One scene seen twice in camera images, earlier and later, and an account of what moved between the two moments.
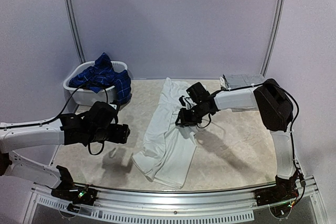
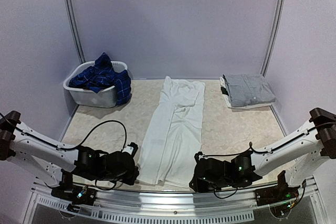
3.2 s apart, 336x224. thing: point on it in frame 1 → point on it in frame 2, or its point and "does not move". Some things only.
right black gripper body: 182,117 → 196,177
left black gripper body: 119,136 → 125,179
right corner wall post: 277,24 does not move
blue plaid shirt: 101,75 does not move
